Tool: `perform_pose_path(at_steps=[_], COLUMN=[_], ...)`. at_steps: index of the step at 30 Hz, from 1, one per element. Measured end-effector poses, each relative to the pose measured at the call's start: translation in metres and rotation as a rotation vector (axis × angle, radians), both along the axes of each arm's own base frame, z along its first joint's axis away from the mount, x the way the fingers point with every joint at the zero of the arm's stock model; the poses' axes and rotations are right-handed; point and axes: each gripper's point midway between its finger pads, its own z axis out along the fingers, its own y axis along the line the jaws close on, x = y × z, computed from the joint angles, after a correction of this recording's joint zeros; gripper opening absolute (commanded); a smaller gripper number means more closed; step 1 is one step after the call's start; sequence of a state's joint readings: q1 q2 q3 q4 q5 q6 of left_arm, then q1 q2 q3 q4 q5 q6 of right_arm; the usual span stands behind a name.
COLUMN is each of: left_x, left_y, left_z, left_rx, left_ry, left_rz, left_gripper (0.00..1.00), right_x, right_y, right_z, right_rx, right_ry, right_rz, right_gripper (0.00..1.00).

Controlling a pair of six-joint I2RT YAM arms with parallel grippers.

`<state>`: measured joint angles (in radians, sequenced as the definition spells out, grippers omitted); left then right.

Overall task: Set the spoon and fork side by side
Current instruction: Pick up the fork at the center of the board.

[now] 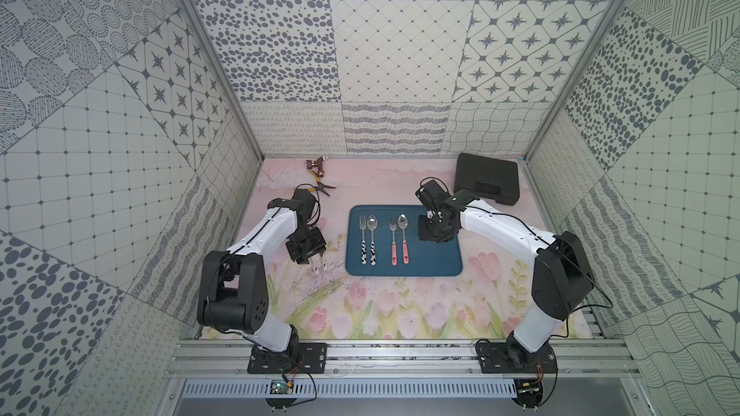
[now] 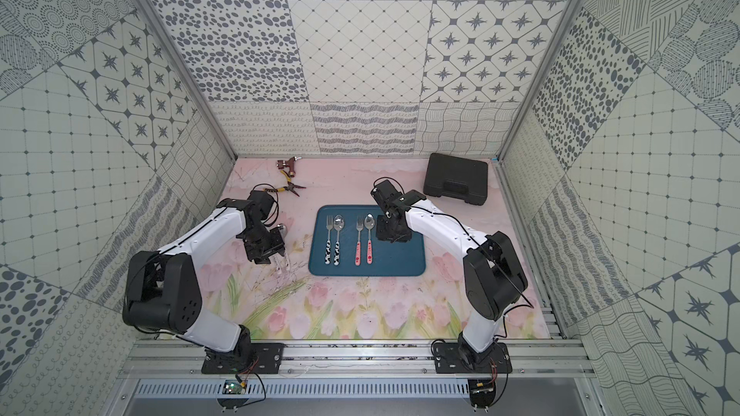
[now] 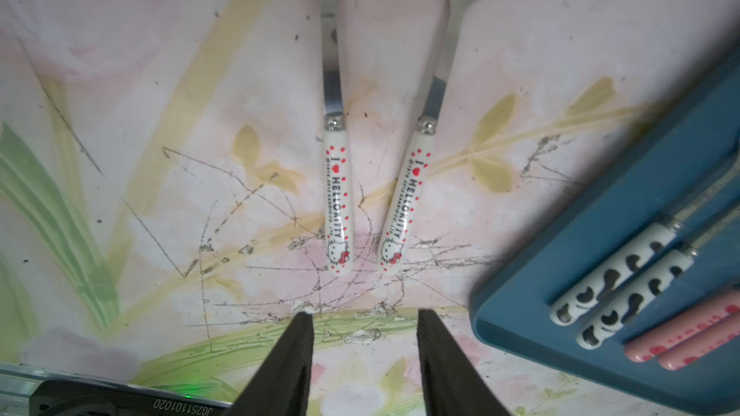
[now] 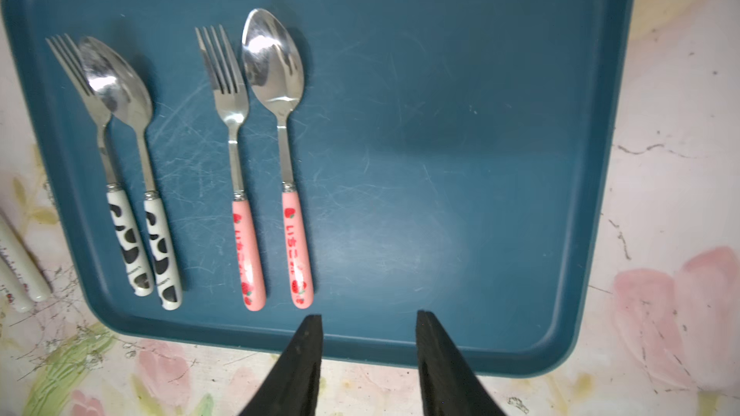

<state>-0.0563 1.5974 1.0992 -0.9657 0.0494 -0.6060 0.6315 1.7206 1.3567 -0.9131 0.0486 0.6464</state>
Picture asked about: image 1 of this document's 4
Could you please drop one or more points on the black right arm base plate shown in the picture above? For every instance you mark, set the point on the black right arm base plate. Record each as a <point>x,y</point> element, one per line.
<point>510,358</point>

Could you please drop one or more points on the black plastic tool case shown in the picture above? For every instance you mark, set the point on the black plastic tool case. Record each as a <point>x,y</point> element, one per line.
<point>491,178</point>

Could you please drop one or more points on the aluminium mounting rail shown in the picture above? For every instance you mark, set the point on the aluminium mounting rail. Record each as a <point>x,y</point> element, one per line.
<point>404,358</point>

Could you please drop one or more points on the yellow black pliers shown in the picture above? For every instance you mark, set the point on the yellow black pliers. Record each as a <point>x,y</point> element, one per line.
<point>320,186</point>

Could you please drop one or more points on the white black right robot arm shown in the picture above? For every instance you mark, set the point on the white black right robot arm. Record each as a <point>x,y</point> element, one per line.
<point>562,274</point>

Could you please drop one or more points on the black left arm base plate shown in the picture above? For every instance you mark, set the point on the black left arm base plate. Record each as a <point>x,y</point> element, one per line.
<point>306,357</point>

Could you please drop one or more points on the cow pattern spoon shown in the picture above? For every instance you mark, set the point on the cow pattern spoon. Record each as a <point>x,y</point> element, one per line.
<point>372,224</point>

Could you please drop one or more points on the pink strawberry fork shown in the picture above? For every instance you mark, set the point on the pink strawberry fork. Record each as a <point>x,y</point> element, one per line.
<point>394,255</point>

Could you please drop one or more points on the left small controller board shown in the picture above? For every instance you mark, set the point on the left small controller board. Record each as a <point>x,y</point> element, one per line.
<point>280,395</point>

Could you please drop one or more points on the white vented cable duct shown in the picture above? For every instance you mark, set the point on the white vented cable duct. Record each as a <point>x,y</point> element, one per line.
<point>304,388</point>

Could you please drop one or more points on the pink strawberry spoon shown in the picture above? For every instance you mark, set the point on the pink strawberry spoon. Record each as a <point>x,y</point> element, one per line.
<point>403,223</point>

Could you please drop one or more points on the right small controller board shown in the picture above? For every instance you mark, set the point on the right small controller board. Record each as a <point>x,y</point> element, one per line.
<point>529,393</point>

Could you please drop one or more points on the cow pattern fork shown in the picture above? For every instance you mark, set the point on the cow pattern fork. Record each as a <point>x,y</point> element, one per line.
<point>363,247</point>

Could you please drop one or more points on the small controller board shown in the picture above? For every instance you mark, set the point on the small controller board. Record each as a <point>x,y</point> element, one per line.
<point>280,395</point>
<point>529,393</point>

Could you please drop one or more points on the teal plastic tray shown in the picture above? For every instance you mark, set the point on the teal plastic tray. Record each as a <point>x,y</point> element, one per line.
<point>427,259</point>

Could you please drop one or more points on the red pruning shears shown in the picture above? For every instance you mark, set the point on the red pruning shears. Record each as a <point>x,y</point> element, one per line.
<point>316,166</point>

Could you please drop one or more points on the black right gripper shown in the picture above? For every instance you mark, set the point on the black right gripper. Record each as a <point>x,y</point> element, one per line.
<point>424,235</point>

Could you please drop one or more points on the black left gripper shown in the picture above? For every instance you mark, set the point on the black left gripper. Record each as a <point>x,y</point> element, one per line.
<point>309,249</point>

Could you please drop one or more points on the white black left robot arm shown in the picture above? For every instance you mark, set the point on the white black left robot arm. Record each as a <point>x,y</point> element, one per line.
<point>234,296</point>

